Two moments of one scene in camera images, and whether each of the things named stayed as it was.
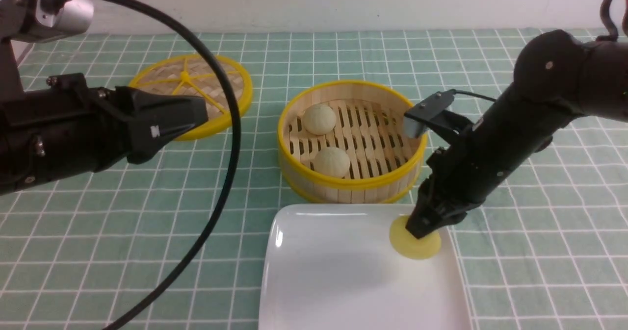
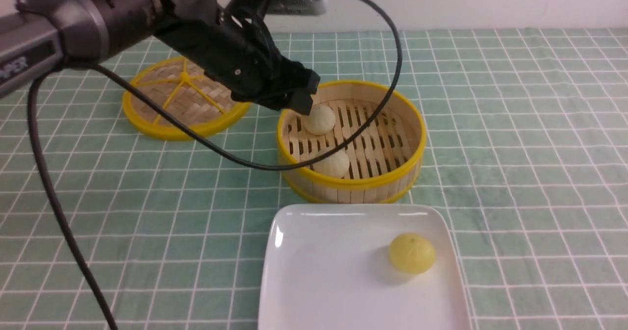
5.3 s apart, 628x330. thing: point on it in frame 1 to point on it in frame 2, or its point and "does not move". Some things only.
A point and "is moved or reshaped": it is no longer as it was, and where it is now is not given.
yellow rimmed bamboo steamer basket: (385, 165) does not move
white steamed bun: (319, 119) does not move
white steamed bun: (332, 161) does not move
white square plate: (335, 266) does not move
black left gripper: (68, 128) to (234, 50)
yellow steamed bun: (408, 245) is moved or reshaped
